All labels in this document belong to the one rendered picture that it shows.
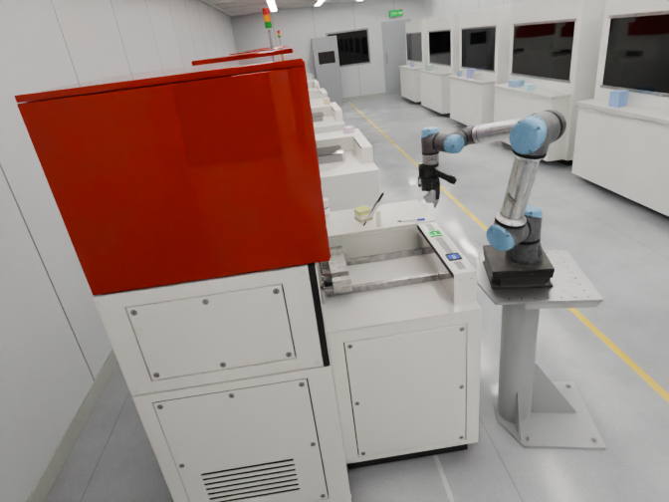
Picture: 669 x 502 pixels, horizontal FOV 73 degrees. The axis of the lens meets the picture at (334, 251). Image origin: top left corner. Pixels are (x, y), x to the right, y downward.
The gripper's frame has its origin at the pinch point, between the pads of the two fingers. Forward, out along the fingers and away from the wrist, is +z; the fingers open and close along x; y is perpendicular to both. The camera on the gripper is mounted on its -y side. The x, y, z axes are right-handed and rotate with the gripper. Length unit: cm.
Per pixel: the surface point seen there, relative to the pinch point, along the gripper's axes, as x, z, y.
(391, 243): -15.0, 23.3, 19.1
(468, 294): 40.0, 24.9, -0.6
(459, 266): 33.7, 15.0, 0.9
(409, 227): -15.4, 16.1, 9.4
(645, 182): -189, 81, -256
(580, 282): 38, 29, -49
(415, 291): 25.6, 28.6, 17.6
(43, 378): -5, 66, 207
